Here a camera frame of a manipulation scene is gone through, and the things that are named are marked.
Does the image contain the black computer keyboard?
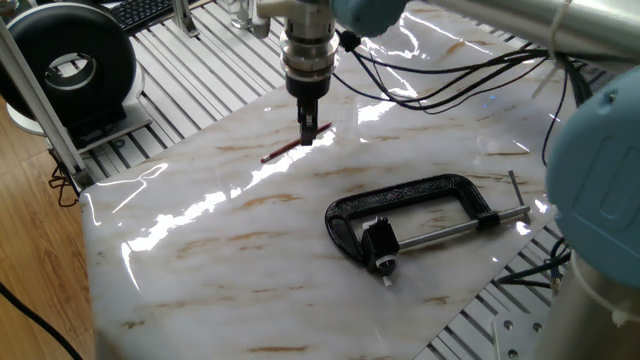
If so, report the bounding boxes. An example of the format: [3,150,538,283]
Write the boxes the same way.
[107,0,201,34]

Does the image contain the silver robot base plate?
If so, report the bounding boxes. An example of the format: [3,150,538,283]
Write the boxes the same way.
[492,314,551,360]

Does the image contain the small aluminium bracket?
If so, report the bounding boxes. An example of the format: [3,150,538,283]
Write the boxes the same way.
[171,0,201,39]

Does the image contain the black ring shaped device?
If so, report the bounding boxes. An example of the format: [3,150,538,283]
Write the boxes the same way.
[0,2,154,154]

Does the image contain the thick black floor cable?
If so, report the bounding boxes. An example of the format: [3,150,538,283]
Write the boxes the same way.
[0,281,85,360]

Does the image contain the black floor cables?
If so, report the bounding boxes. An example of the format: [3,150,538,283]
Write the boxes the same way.
[47,149,82,209]

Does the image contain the red pencil with eraser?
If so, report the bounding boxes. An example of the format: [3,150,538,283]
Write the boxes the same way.
[259,122,333,165]

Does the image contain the aluminium frame post with bracket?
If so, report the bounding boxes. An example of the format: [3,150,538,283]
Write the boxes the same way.
[0,19,95,190]

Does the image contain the blue and black base cables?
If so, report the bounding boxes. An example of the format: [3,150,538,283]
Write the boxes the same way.
[496,236,572,297]

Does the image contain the black metal C-clamp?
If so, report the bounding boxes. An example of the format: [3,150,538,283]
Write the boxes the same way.
[324,169,532,266]

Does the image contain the black robot wrist cables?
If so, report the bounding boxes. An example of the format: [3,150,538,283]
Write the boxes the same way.
[332,29,574,169]

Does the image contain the clear drinking glass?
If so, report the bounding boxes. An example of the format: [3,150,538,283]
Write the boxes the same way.
[227,0,257,30]

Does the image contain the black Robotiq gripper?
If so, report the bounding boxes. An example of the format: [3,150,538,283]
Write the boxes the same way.
[285,75,334,147]

